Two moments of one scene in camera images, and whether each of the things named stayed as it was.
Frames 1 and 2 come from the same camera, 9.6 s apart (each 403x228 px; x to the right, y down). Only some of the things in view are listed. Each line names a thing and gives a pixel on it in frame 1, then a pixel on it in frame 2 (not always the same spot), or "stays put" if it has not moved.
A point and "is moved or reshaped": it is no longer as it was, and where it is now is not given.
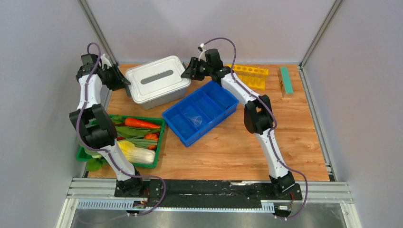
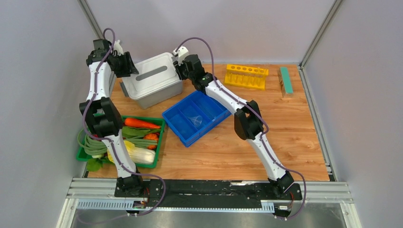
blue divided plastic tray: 197,114 stays put
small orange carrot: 151,137 stays put
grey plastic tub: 159,102 is moved or reshaped
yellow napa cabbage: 137,155 stays put
